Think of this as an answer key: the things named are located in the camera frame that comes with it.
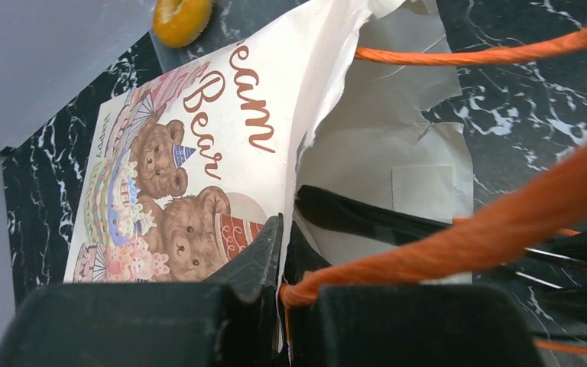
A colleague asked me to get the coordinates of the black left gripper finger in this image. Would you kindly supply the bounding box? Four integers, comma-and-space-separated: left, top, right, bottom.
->
475, 230, 587, 341
0, 216, 284, 366
282, 222, 545, 367
295, 185, 587, 273

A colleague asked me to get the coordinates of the printed white paper bag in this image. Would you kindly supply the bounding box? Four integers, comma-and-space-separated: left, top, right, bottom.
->
63, 0, 587, 356

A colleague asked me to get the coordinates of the orange fake bagel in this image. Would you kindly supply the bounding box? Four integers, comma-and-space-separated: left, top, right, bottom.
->
152, 0, 214, 48

